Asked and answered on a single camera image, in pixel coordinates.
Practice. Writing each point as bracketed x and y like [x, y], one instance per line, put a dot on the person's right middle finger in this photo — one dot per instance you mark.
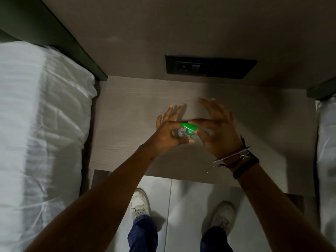
[210, 108]

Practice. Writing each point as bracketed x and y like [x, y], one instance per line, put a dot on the black wall socket panel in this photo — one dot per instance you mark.
[207, 66]

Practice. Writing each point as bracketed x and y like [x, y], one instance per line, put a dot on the person's right hand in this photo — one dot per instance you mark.
[223, 136]

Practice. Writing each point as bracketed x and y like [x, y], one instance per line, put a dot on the white right shoe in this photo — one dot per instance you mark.
[224, 216]

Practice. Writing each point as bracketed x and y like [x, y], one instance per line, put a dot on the person's left little finger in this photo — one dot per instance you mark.
[159, 121]

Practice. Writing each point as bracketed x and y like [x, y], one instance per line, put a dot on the person's right thumb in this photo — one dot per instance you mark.
[204, 135]

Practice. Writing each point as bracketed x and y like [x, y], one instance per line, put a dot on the blue jeans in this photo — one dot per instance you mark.
[143, 236]

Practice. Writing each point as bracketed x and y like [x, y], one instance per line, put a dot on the person's left hand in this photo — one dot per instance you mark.
[162, 136]

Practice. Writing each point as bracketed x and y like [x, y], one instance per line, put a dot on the person's left middle finger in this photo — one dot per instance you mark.
[178, 112]

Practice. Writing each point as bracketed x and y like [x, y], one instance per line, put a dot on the person's right forearm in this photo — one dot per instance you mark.
[278, 209]

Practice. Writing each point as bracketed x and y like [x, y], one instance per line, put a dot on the dark green headboard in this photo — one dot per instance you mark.
[52, 31]
[324, 89]

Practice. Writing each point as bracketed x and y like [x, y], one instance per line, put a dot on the white left shoe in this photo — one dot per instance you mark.
[140, 203]

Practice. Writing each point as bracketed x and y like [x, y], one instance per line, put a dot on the clear bottle with green cap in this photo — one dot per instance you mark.
[187, 131]

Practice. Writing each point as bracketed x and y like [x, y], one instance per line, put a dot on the person's left forearm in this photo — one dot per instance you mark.
[99, 199]

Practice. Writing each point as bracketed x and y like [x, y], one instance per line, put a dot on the bed with white linen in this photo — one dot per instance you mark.
[326, 160]
[39, 133]

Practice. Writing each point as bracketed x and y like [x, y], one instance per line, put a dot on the white shoe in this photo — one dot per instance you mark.
[224, 216]
[140, 203]

